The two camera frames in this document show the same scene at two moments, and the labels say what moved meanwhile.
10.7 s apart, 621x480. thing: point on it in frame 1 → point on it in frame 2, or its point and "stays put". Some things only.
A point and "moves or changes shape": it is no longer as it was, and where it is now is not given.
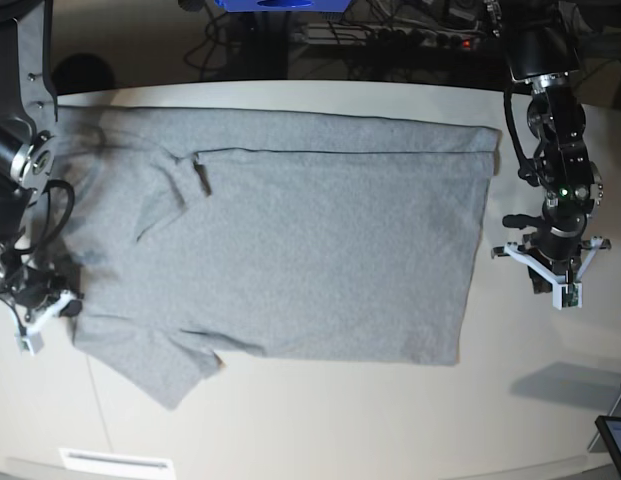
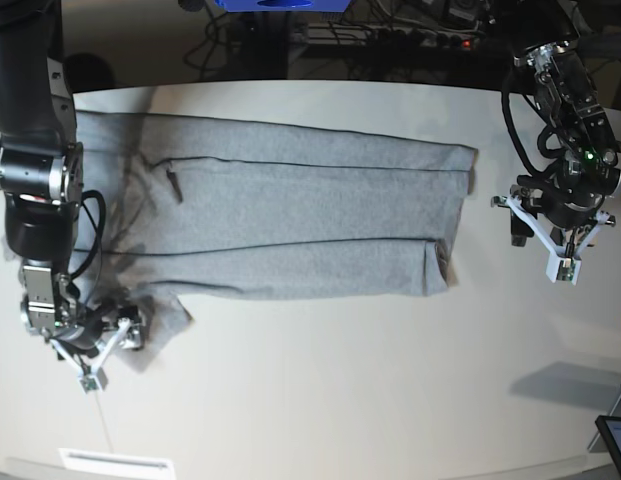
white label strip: x=88 y=459 stays put
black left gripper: x=42 y=285 → x=95 y=330
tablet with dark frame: x=615 y=432 stays put
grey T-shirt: x=204 y=233 moves or changes shape
